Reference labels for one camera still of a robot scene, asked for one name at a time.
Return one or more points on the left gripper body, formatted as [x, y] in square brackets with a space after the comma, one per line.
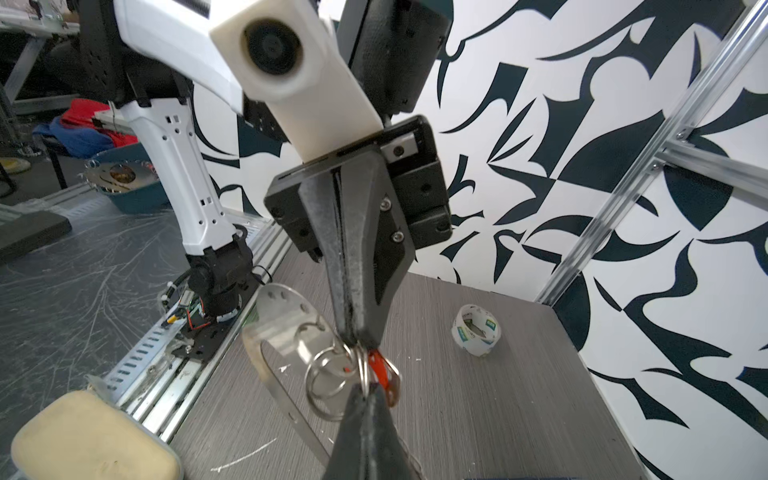
[413, 165]

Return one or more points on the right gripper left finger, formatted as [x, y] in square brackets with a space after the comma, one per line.
[348, 460]

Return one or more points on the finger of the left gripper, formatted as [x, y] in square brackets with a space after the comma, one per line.
[382, 248]
[328, 199]

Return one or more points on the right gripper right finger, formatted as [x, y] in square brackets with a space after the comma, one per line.
[388, 459]

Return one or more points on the red key fob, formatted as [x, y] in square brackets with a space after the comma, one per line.
[387, 375]

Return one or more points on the metal keyring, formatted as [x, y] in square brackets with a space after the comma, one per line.
[330, 377]

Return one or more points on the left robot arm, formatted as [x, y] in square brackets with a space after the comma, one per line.
[144, 56]

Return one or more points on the clear tape roll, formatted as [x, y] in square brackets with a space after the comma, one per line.
[475, 330]

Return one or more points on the beige wrist rest pad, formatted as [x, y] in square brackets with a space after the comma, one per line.
[81, 436]

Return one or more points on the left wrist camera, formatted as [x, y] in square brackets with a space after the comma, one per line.
[283, 55]

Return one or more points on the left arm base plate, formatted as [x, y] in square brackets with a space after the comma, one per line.
[199, 335]

